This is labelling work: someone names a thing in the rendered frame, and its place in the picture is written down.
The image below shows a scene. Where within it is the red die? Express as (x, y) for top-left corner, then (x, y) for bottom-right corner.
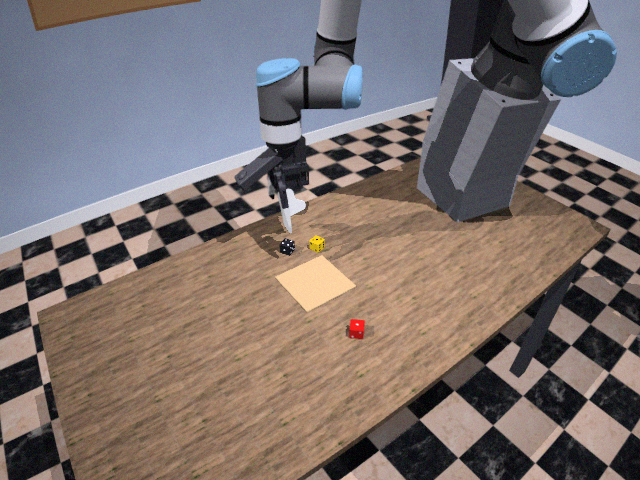
(349, 319), (365, 339)

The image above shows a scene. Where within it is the beige flat mat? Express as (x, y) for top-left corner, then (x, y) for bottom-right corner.
(275, 255), (356, 312)

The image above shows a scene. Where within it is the yellow die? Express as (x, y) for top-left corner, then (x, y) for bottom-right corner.
(309, 236), (325, 253)

